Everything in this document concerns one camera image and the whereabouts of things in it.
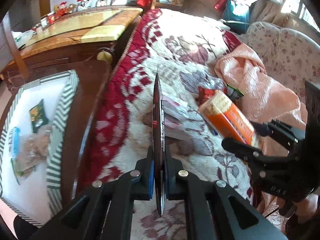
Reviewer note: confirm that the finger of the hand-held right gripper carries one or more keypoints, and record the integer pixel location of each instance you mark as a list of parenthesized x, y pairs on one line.
[(240, 147), (275, 130)]

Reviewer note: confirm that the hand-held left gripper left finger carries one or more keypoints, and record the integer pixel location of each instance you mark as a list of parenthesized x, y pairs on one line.
[(150, 190)]

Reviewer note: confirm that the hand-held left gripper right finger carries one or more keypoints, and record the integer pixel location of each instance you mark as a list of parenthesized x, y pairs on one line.
[(168, 194)]

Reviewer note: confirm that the orange cracker pack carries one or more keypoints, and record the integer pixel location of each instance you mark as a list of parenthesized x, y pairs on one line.
[(225, 117)]

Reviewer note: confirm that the dark brown snack pack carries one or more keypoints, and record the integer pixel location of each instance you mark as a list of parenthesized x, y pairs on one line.
[(158, 130)]

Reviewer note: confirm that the white pink snack packet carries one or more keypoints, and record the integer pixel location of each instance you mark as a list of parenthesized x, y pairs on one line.
[(175, 108), (176, 130)]

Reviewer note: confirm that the green white striped box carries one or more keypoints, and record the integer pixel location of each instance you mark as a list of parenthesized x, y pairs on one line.
[(60, 120)]

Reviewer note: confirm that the zip bag of nuts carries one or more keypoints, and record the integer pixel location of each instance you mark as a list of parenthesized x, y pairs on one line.
[(35, 147)]

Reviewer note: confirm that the blue white snack packet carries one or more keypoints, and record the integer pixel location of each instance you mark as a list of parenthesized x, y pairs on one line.
[(15, 140)]

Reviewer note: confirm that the peach quilt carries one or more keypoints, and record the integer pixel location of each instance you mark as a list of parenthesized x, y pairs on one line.
[(255, 80)]

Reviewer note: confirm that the red brown snack packet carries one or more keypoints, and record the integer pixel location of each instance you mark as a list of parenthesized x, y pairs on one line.
[(208, 94)]

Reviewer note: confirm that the floral sofa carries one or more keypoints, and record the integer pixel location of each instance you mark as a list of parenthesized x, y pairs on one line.
[(287, 50)]

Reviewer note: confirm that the dark wooden side table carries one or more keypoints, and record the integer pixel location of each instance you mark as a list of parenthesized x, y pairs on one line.
[(95, 92)]

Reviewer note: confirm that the teal bag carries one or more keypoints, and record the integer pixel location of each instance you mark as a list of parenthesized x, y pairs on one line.
[(236, 11)]

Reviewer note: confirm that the floral plush blanket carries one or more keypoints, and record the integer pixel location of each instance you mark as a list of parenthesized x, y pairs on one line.
[(150, 55)]

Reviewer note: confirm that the round cream knob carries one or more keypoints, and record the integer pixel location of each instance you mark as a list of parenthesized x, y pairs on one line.
[(105, 56)]

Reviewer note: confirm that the wooden chair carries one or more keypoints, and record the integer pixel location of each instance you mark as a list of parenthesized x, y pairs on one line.
[(17, 52)]

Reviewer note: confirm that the brown teddy bear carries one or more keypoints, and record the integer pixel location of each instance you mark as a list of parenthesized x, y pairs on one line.
[(73, 8)]

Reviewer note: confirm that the white plastic bag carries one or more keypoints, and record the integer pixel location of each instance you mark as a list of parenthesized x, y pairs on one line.
[(22, 38)]

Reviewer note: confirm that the red tin can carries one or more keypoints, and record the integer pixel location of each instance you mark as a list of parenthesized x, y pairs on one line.
[(51, 18)]

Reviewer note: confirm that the red plush doll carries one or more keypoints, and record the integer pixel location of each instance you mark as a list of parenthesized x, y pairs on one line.
[(62, 9)]

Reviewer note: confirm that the small photo frame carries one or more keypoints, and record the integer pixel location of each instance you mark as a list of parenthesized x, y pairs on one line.
[(85, 5), (101, 3)]

